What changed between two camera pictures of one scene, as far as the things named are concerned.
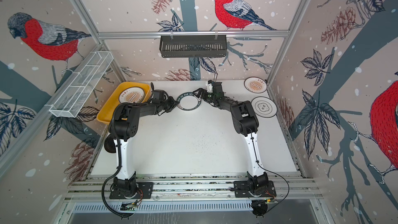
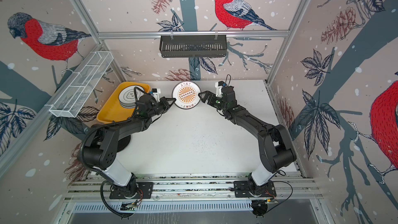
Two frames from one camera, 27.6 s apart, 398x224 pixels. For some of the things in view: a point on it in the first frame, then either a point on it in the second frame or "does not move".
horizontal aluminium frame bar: (113, 35) does not move
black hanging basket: (193, 45) does not move
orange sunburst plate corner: (255, 85) → (186, 95)
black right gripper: (202, 93) does not move
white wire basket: (71, 99) does not move
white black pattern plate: (264, 107) → (127, 97)
